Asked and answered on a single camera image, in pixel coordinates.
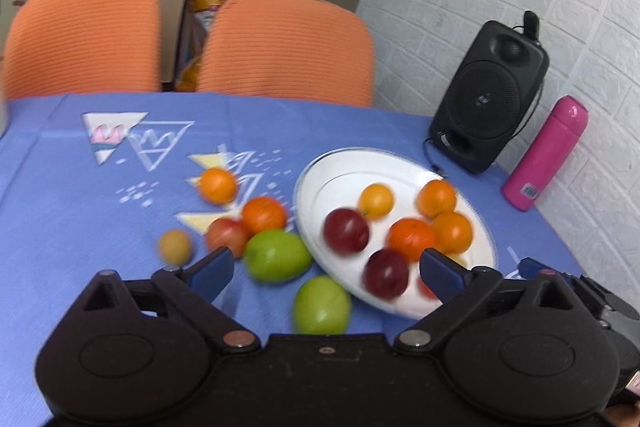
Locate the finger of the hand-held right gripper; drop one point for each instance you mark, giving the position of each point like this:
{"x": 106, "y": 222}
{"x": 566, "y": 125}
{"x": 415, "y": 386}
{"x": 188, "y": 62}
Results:
{"x": 590, "y": 289}

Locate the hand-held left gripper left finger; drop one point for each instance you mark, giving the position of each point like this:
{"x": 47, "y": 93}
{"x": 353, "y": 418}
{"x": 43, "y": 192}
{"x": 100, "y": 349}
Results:
{"x": 212, "y": 272}

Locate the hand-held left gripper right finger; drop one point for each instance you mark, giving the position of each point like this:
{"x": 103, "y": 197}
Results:
{"x": 442, "y": 272}

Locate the large orange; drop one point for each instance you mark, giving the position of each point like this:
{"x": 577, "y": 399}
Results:
{"x": 452, "y": 232}
{"x": 436, "y": 198}

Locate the deep orange tangerine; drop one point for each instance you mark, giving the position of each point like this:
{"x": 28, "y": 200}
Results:
{"x": 412, "y": 238}

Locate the dark red plum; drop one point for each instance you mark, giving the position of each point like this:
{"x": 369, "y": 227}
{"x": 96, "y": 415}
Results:
{"x": 385, "y": 273}
{"x": 346, "y": 230}

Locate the green jujube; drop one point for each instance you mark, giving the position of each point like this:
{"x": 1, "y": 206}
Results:
{"x": 321, "y": 304}
{"x": 276, "y": 255}

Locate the yellow orange fruit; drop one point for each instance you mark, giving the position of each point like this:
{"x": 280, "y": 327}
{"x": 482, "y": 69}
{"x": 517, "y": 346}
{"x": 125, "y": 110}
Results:
{"x": 376, "y": 201}

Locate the white round plate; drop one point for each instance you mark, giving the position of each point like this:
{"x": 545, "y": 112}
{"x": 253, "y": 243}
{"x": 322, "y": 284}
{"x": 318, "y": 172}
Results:
{"x": 335, "y": 187}

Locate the red yellow small apple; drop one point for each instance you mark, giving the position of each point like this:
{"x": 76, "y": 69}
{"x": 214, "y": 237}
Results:
{"x": 227, "y": 234}

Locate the brown kiwi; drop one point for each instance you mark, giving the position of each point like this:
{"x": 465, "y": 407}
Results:
{"x": 175, "y": 247}

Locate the reddish mandarin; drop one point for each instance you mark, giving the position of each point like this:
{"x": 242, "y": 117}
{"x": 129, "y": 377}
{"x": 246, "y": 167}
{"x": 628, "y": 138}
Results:
{"x": 263, "y": 214}

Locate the small orange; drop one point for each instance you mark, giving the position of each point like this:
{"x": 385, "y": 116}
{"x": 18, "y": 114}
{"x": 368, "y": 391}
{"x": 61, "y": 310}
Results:
{"x": 217, "y": 185}

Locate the pink bottle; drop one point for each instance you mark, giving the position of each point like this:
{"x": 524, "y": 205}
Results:
{"x": 545, "y": 152}

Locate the blue printed tablecloth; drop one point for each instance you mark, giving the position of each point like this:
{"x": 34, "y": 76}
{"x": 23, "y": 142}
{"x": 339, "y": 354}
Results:
{"x": 75, "y": 207}

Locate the black speaker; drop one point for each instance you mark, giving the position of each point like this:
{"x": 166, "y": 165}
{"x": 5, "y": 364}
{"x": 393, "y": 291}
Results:
{"x": 485, "y": 102}

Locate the orange chair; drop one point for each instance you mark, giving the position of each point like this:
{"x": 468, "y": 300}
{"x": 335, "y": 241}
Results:
{"x": 82, "y": 42}
{"x": 290, "y": 52}

